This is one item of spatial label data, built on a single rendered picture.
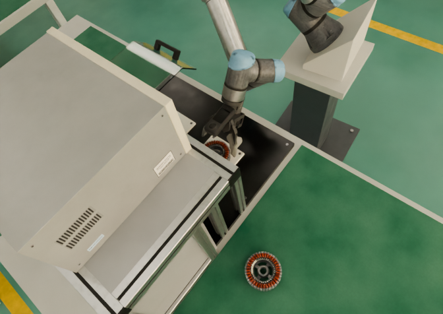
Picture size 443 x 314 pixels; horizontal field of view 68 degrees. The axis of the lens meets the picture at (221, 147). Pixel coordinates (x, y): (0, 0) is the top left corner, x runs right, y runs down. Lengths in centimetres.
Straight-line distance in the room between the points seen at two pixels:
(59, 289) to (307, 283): 80
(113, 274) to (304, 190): 69
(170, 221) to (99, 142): 25
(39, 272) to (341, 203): 105
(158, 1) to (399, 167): 242
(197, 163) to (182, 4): 250
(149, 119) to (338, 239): 73
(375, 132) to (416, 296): 130
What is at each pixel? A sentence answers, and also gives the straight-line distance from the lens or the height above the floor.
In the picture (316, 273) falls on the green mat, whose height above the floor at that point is 75.
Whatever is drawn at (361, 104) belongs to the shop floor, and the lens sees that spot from 238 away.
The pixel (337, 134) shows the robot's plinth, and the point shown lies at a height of 2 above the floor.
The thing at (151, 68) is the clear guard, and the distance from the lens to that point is 114.
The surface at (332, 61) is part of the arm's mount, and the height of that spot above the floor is 84.
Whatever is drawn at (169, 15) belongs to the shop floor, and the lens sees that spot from 314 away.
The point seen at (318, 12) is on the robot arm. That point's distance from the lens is 136.
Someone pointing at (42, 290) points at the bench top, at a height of 75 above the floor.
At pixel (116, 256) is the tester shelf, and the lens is 81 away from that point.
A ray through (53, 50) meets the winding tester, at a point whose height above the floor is 132.
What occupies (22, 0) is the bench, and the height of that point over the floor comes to 75.
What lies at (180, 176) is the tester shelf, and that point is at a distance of 83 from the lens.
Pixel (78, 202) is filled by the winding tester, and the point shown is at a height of 129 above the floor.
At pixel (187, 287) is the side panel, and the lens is 110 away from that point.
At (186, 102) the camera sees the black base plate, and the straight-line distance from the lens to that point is 140.
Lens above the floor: 184
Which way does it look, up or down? 59 degrees down
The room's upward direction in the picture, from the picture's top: 14 degrees counter-clockwise
